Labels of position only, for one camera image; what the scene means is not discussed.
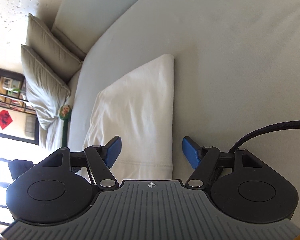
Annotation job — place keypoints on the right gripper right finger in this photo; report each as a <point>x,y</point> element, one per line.
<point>203,160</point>

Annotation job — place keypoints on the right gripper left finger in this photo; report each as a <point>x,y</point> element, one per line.
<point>100,160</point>

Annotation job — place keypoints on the cream t-shirt with script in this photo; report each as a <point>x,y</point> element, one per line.
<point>138,108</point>

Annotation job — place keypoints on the green massage hammer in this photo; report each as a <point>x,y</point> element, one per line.
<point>65,115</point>

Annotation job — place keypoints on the dark blue garment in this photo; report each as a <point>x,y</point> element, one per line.
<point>19,167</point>

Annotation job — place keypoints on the beige throw pillow front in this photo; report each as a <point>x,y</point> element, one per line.
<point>45,91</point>

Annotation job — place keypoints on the beige throw pillow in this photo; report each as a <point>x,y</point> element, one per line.
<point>45,91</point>
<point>59,58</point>

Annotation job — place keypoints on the black metal shelf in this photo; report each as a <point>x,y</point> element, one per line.
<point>25,125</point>

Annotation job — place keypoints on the beige throw pillow rear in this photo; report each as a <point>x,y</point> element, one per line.
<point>59,58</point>

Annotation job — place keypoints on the grey sofa back cushion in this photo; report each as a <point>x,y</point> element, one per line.
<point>80,23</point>

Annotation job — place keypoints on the red paper wall decoration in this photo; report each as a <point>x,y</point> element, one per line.
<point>5,119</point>

